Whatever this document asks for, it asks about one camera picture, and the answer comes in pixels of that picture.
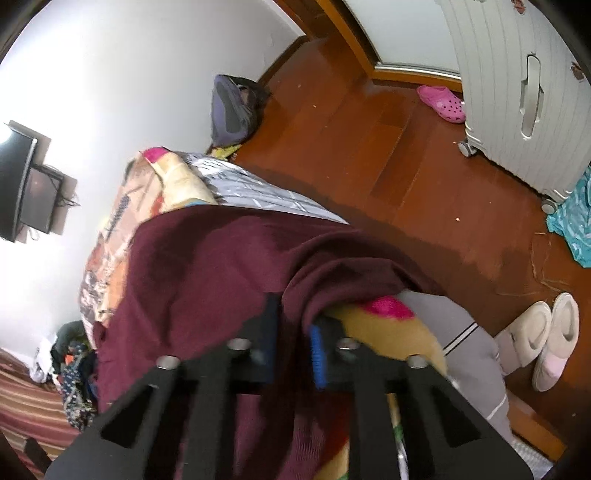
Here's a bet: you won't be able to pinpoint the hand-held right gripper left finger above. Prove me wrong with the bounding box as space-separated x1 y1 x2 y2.
45 294 283 480

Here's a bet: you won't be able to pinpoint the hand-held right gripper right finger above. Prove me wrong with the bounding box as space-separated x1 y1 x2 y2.
309 318 534 480

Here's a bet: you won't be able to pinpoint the maroon garment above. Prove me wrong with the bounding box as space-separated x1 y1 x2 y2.
92 203 446 480

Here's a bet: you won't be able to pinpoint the pile of clothes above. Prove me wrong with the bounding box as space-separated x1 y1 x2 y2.
31 320 100 431

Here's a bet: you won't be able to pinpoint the grey striped pants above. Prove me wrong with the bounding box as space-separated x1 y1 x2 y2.
402 288 513 444

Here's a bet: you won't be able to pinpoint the printed blanket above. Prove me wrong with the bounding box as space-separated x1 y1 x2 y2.
78 147 451 480

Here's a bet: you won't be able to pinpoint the white slipper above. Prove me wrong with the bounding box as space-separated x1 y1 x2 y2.
531 292 581 393
496 301 553 376

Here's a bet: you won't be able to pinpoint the purple grey bag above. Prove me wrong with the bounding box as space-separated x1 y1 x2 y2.
210 74 271 147

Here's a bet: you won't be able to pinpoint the striped curtain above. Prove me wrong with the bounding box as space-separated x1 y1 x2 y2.
0 346 83 462

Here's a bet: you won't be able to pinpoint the pink clog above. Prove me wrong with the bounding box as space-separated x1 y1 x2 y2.
416 85 467 124

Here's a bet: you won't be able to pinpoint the teal cloth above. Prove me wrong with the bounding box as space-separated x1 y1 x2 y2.
546 166 591 269

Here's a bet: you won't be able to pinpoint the white ribbed suitcase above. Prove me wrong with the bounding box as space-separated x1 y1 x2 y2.
438 0 591 215

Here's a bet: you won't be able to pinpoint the dark wall-mounted box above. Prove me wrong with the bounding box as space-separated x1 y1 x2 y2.
25 165 65 235

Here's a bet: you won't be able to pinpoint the black wall television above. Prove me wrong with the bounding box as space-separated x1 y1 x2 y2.
0 122 39 243

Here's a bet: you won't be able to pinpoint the wooden door frame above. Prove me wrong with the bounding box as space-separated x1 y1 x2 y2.
274 0 465 93

